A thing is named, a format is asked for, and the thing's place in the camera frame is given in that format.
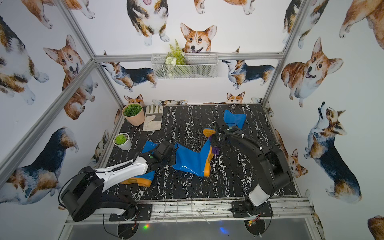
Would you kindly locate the fern with white flower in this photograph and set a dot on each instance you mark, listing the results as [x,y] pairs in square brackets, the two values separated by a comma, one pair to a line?
[176,62]

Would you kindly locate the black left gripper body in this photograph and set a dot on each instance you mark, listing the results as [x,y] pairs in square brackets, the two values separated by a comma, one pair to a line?
[167,149]

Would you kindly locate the small white plant pot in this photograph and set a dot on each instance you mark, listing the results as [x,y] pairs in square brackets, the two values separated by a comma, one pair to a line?
[127,146]

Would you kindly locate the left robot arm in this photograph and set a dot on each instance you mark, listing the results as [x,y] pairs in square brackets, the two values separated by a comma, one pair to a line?
[86,194]

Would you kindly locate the pink ribbed plant pot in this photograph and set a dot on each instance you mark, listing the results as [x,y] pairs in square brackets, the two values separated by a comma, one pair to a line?
[136,120]

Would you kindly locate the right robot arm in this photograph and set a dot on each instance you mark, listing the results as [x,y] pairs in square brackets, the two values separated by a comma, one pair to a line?
[272,170]

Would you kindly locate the blue rubber boot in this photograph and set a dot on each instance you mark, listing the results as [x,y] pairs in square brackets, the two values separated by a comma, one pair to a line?
[192,162]
[232,120]
[146,179]

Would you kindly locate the aluminium front rail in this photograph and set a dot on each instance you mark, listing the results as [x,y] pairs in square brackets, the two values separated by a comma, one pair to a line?
[211,210]

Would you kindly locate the white wire wall basket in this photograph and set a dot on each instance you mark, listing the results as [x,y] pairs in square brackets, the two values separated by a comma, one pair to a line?
[189,66]

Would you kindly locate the blue rubber boot back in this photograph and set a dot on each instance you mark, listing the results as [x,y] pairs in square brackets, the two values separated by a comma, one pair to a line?
[232,120]

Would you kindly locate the green plant in pink pot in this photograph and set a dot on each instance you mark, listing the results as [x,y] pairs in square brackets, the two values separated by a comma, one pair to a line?
[132,110]

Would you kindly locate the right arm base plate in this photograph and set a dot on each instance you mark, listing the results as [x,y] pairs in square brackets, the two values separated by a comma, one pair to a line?
[245,209]

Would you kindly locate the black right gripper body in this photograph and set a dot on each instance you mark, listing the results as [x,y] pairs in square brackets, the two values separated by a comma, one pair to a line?
[216,141]

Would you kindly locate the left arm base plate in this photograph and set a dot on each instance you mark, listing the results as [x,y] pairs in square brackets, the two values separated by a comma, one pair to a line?
[141,212]

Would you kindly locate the green moss in white pot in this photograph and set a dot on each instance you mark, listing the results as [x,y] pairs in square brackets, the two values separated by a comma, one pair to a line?
[120,139]

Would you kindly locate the purple cloth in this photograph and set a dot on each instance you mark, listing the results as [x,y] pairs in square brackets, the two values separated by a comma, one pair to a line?
[214,148]

